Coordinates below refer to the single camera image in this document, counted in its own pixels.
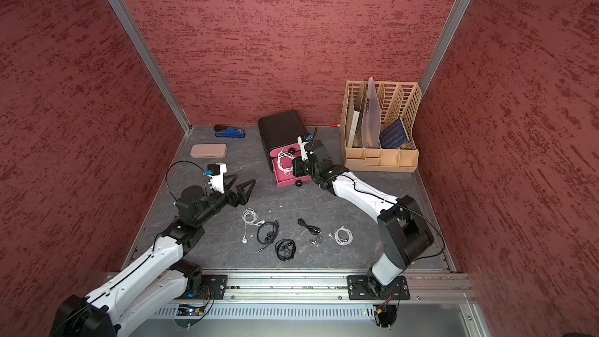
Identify aluminium corner post right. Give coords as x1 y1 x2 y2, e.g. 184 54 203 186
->
419 0 471 95

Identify black earphones bottom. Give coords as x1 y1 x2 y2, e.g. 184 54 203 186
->
275 239 296 261

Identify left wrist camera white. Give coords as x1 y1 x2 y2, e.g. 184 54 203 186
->
205 162 227 193

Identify aluminium corner post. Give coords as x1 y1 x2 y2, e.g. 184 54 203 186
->
108 0 193 135
419 0 471 95

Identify beige file organizer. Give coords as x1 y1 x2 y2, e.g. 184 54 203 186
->
340 80 422 173

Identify black pink drawer cabinet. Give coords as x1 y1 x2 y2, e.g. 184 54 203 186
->
258 110 310 187

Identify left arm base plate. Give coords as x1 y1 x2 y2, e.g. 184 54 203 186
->
184 274 228 300

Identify black earphones right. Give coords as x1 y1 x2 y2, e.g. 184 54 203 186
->
297 218 322 245

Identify dark blue notebook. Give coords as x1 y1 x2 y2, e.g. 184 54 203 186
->
379 118 409 149

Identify black earphones middle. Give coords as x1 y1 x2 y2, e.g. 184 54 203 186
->
256 220 279 254

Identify aluminium corner post left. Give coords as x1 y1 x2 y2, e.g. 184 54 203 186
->
108 0 193 135

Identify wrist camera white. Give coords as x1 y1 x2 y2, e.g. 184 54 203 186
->
205 162 227 193
297 134 312 162

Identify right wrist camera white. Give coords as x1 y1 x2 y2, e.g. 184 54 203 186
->
297 134 312 162

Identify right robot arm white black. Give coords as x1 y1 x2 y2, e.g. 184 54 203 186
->
292 137 440 287

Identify blue black stapler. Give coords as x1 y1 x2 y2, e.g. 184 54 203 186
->
214 125 246 138

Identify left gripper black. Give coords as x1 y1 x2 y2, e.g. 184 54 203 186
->
196 172 256 226

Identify white earphones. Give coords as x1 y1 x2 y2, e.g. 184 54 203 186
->
276 148 295 176
329 226 353 247
241 208 265 244

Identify translucent grey folder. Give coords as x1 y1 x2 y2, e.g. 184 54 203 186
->
361 76 382 148

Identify black earphones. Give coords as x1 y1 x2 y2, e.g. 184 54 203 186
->
256 220 279 254
275 239 296 261
297 218 322 245

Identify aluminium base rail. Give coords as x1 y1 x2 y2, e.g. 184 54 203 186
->
105 268 478 304

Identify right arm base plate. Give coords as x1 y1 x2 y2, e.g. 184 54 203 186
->
347 275 410 301

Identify beige paper folder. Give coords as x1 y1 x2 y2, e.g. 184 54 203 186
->
346 84 364 148

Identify pink pencil case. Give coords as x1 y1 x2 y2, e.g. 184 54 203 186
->
190 143 228 159

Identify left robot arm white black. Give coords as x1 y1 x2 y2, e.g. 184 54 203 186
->
50 176 256 336

